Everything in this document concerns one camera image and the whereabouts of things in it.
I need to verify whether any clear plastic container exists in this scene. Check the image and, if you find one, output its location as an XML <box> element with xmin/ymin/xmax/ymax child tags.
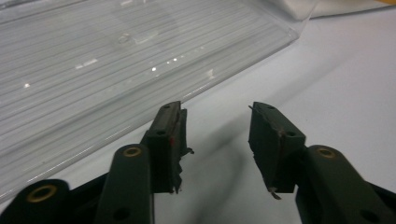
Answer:
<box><xmin>0</xmin><ymin>0</ymin><xmax>302</xmax><ymax>203</ymax></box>

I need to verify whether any white tote bag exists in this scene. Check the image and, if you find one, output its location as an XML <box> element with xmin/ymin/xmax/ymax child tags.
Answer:
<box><xmin>248</xmin><ymin>0</ymin><xmax>396</xmax><ymax>21</ymax></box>

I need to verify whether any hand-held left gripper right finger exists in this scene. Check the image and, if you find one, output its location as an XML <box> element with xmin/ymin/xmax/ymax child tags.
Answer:
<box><xmin>247</xmin><ymin>101</ymin><xmax>307</xmax><ymax>200</ymax></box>

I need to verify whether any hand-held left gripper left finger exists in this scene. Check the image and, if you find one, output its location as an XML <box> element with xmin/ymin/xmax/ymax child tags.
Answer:
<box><xmin>140</xmin><ymin>100</ymin><xmax>194</xmax><ymax>194</ymax></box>

